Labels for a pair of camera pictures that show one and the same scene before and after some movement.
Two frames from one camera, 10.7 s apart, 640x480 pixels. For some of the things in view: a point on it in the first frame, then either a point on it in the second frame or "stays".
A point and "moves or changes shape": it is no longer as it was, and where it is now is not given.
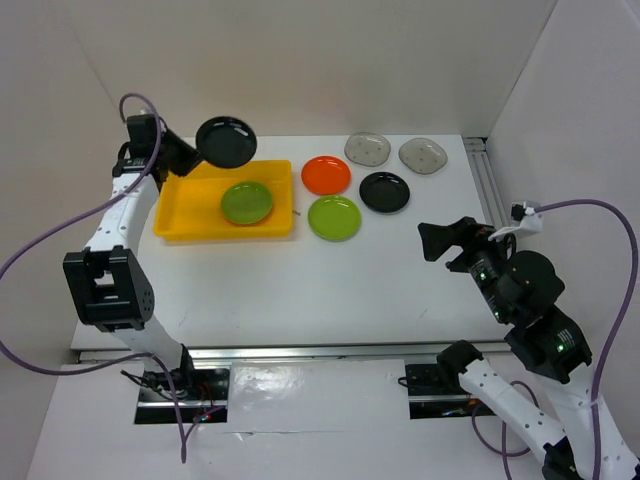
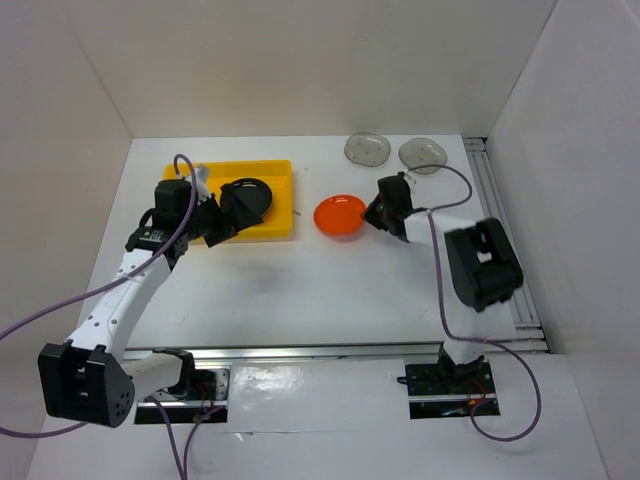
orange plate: x=326 y=175 -> x=339 y=217
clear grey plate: x=367 y=148 stays
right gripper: x=467 y=232 -> x=370 y=216
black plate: x=384 y=192 moves or changes shape
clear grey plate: x=423 y=156 stays
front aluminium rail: x=287 y=353 stays
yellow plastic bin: x=188 y=204 stays
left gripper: x=191 y=155 -> x=231 y=220
